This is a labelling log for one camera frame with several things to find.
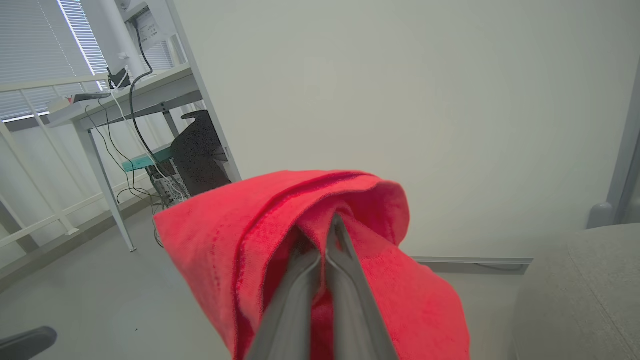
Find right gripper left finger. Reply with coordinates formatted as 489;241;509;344
245;250;323;360

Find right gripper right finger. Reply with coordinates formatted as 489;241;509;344
325;214;399;360

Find red garment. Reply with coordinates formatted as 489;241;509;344
152;170;471;360

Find computer tower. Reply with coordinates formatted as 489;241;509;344
150;165;192;208

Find black office chair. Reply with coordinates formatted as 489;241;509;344
170;110;232;197

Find white partition panel grey legs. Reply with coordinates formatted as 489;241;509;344
165;0;640;274

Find teal shelf board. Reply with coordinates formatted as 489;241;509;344
122;147;173;173

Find grey fabric sofa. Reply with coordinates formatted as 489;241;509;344
512;223;640;360

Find white desk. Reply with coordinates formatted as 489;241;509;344
47;62;203;253

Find black chair base leg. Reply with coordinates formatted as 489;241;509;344
0;326;58;360

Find black power adapter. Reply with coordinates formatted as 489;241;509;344
107;67;131;90

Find white monitor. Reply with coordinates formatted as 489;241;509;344
122;2;168;51

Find white round pillar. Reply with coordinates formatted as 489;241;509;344
100;0;147;81

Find white window blinds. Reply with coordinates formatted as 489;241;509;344
0;0;110;122

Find thin black cables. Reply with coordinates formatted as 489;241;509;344
84;99;162;207

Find thick black cable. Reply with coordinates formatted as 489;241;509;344
128;17;171;177

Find white cable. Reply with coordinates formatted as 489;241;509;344
109;75;172;182

